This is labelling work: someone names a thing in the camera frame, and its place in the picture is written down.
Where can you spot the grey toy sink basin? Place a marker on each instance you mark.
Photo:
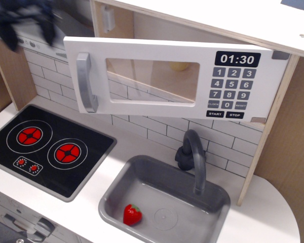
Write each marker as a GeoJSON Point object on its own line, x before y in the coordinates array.
{"type": "Point", "coordinates": [171, 211]}

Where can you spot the grey toy range hood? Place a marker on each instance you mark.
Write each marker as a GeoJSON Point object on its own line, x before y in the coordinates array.
{"type": "Point", "coordinates": [29, 36]}

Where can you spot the wooden toy kitchen cabinet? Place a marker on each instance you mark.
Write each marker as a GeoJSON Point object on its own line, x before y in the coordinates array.
{"type": "Point", "coordinates": [270, 24]}

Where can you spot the grey oven door handle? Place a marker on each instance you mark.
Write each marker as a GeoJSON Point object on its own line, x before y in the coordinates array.
{"type": "Point", "coordinates": [35, 232]}

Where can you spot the dark grey toy faucet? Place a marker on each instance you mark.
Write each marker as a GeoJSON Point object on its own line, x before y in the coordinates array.
{"type": "Point", "coordinates": [191, 156]}

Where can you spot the yellow toy food in microwave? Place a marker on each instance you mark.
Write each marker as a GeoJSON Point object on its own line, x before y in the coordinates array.
{"type": "Point", "coordinates": [179, 66]}

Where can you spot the black toy stovetop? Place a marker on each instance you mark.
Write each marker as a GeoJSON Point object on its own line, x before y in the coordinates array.
{"type": "Point", "coordinates": [50, 152]}

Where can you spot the white toy microwave door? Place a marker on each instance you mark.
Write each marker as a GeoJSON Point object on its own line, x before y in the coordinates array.
{"type": "Point", "coordinates": [223, 81]}

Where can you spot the red toy strawberry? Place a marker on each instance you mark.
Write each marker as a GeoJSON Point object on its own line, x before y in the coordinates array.
{"type": "Point", "coordinates": [132, 215]}

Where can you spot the white door latch block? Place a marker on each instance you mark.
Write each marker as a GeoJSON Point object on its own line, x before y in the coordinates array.
{"type": "Point", "coordinates": [108, 18]}

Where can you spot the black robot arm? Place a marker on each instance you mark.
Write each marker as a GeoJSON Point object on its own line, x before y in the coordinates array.
{"type": "Point", "coordinates": [17, 12]}

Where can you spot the grey microwave door handle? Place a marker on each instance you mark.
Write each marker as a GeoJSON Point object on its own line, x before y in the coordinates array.
{"type": "Point", "coordinates": [89, 101]}

